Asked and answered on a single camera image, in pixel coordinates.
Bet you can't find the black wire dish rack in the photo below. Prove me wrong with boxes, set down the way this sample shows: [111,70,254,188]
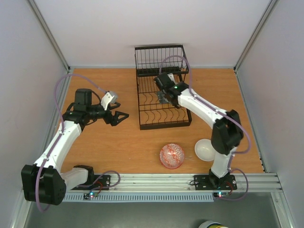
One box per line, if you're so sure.
[134,44,192,130]

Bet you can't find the red bowl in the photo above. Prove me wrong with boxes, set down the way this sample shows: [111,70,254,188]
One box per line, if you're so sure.
[159,143,185,169]

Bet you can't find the mint green ceramic bowl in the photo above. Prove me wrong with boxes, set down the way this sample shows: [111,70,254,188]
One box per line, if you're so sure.
[156,91,168,104]

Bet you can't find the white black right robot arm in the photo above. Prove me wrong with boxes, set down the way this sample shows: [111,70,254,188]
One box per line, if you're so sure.
[154,73,244,189]

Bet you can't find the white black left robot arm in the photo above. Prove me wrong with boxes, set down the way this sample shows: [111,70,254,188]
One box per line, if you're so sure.
[21,88,129,205]

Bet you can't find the white ceramic bowl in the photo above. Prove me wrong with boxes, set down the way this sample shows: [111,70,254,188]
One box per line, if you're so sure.
[194,139,216,162]

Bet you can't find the left small circuit board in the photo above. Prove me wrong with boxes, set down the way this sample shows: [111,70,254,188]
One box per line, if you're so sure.
[83,192,99,200]

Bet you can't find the small circuit board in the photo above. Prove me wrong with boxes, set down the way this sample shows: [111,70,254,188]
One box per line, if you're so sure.
[213,191,230,198]
[83,192,99,200]

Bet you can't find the right small circuit board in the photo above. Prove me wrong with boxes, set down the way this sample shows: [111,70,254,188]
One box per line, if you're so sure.
[213,191,230,198]

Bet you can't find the white yellow round container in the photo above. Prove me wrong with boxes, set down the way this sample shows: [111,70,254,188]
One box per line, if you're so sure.
[199,220,228,228]

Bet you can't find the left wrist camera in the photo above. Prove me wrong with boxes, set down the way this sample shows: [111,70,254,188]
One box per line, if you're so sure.
[100,91,118,111]

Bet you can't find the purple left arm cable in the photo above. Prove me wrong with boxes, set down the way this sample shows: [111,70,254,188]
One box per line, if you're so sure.
[35,73,121,212]

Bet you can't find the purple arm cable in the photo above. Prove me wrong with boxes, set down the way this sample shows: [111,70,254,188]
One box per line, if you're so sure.
[35,73,121,212]
[159,55,252,202]

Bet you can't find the aluminium front frame rail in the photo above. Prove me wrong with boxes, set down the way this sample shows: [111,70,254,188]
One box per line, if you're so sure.
[22,172,283,193]

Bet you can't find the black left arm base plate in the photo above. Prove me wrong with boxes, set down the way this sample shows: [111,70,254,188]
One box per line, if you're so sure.
[72,175,111,190]

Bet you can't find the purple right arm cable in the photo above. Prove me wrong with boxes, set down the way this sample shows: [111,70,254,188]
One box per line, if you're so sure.
[159,55,252,202]

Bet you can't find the grey slotted cable duct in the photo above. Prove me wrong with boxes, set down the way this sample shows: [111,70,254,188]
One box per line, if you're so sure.
[63,192,214,203]

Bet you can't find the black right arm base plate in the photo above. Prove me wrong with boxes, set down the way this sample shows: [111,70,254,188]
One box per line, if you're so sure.
[192,173,238,191]

